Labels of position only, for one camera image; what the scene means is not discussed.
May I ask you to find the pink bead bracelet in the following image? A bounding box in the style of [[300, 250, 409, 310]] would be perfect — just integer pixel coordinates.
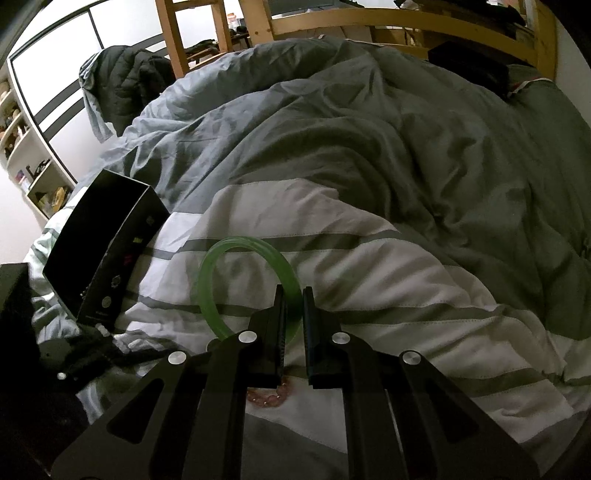
[[246, 375, 296, 409]]

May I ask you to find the green jade bangle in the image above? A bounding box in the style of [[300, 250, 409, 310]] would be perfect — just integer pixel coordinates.
[[195, 236, 304, 344]]

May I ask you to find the black jewelry box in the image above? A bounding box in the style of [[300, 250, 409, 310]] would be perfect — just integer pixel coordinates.
[[43, 170, 169, 330]]

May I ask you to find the grey striped duvet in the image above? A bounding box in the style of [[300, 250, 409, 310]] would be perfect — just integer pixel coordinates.
[[26, 38, 590, 479]]

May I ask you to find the white shelf unit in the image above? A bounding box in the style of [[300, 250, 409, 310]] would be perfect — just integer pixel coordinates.
[[1, 63, 75, 224]]

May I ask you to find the dark grey jacket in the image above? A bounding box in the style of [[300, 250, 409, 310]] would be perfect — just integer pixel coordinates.
[[78, 45, 176, 143]]

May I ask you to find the wooden ladder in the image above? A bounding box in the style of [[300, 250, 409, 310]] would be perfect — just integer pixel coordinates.
[[155, 0, 232, 78]]

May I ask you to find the wooden bed frame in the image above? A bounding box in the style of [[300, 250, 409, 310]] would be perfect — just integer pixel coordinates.
[[240, 1, 557, 80]]

